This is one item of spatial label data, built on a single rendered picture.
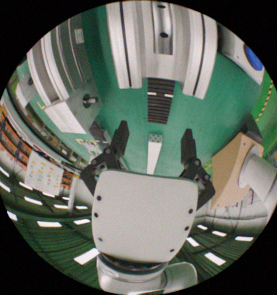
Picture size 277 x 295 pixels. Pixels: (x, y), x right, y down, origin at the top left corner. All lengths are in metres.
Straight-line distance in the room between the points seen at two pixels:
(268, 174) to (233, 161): 0.18
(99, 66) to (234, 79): 0.27
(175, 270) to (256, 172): 0.36
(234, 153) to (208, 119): 0.17
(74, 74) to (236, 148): 0.45
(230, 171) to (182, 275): 0.33
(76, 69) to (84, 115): 0.10
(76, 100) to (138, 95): 0.13
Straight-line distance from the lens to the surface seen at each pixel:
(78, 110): 0.19
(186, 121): 0.26
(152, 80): 0.19
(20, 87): 0.36
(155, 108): 0.23
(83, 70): 0.21
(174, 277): 0.18
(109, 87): 0.23
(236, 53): 0.16
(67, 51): 0.19
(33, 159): 3.02
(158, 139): 0.30
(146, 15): 0.15
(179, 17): 0.15
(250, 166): 0.42
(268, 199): 0.40
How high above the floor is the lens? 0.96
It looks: 27 degrees down
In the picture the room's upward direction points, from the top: 168 degrees counter-clockwise
